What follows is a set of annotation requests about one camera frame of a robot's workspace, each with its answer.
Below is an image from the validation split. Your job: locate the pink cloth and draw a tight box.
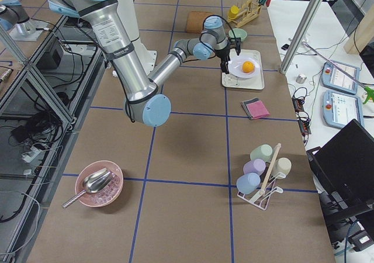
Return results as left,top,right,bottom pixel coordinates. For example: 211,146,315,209
246,101,270,119

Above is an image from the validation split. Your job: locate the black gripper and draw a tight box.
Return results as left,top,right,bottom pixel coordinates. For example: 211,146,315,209
214,45,231,73

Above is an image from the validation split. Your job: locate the aluminium frame post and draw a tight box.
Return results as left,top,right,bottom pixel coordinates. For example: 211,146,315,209
279,0,323,74

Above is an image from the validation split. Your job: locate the green ceramic bowl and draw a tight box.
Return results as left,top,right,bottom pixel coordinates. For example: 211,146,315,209
228,28,248,42

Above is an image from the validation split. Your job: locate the white round plate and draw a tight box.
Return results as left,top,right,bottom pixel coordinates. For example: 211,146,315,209
228,57,261,79

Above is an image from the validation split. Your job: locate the green cup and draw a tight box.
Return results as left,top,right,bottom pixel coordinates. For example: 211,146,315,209
250,144,273,162

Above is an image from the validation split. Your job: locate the wooden dish rack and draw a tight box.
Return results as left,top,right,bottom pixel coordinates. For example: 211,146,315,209
227,0,262,28

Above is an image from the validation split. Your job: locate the purple cup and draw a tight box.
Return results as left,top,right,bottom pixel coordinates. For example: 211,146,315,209
243,158,266,175

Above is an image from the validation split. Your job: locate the blue teach pendant tablet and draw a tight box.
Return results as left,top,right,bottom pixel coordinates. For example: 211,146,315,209
321,61,359,95

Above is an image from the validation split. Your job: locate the blue cup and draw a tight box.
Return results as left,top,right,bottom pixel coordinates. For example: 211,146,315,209
236,172,261,195

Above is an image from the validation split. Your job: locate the white wire cup rack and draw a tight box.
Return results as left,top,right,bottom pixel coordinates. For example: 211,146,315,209
237,143,286,210

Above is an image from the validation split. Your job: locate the orange fruit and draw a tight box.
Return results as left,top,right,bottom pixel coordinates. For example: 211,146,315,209
242,61,255,74

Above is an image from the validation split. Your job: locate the metal stand with green clip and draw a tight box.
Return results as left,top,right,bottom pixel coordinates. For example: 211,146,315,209
301,41,373,104

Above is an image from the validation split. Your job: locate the beige cup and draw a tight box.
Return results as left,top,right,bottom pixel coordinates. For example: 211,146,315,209
272,157,292,176

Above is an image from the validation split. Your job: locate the yellow mug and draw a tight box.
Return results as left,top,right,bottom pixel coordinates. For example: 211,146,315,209
227,5,240,20

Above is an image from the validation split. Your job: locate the cream bear tray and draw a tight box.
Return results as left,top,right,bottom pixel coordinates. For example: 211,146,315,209
221,49,265,90

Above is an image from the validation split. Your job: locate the wooden cutting board tray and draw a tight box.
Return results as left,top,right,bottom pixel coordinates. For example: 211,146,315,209
186,11,213,34

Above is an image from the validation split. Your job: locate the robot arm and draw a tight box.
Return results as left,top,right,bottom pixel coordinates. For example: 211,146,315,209
1,0,40,41
49,0,231,127

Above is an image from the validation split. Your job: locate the metal scoop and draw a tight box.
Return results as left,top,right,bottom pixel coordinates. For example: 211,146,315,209
62,168,113,209

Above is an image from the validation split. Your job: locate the black laptop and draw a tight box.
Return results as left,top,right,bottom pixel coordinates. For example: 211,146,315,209
306,118,374,226

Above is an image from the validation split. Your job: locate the metal cylinder weight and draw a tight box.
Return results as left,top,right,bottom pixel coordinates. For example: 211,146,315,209
296,74,307,84

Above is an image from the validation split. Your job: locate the pink bowl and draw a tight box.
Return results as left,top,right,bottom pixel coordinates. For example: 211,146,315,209
75,160,124,207

